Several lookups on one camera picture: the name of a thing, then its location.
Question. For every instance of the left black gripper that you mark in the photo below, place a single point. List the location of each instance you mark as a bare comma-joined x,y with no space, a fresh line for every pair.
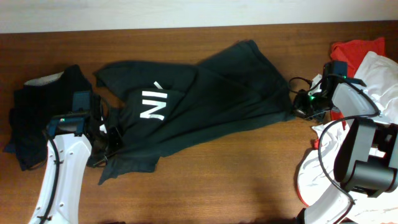
117,140

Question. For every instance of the black Nike t-shirt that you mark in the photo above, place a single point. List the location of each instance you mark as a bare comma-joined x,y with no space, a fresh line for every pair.
168,107

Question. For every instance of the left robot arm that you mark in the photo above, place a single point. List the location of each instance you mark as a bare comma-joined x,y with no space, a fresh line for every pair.
75,140

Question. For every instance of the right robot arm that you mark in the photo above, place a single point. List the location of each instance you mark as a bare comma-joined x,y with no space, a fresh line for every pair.
366,162

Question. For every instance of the white t-shirt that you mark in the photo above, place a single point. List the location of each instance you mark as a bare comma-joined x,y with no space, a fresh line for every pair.
380,75

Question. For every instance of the folded black clothes stack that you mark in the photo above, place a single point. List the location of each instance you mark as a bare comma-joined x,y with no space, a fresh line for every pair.
34,105

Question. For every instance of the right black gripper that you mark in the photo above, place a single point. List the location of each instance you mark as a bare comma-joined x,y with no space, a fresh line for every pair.
298,107

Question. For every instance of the red t-shirt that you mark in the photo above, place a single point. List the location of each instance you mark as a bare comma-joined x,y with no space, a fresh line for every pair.
354,51

